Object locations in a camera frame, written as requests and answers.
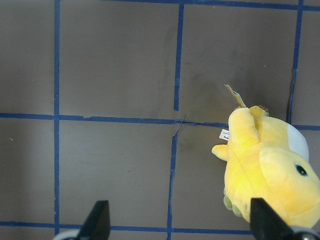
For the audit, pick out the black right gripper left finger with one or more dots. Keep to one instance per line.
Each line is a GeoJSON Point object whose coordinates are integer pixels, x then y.
{"type": "Point", "coordinates": [97, 225]}

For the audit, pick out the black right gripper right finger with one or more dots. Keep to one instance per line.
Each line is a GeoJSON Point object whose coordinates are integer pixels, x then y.
{"type": "Point", "coordinates": [266, 224]}

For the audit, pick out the yellow plush dinosaur toy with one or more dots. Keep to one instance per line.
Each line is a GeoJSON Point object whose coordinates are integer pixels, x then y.
{"type": "Point", "coordinates": [268, 158]}

